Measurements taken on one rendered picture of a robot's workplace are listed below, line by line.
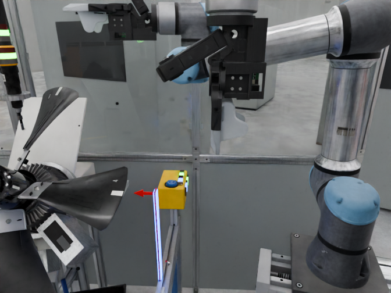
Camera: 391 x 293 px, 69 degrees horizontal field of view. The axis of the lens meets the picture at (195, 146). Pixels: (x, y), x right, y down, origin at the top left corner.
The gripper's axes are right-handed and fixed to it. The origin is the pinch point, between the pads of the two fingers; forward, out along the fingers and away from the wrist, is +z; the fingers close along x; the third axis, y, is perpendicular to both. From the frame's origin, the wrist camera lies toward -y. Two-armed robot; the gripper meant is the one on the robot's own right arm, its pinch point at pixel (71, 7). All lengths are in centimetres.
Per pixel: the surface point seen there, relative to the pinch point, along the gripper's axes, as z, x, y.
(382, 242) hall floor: -198, 93, 165
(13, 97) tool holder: 15.9, -3.7, 20.3
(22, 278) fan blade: 18, -15, 67
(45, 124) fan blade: 14.1, 7.7, 30.8
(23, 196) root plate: 19, -4, 48
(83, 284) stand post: 20, 32, 119
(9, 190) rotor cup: 21, -5, 45
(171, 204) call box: -23, 15, 66
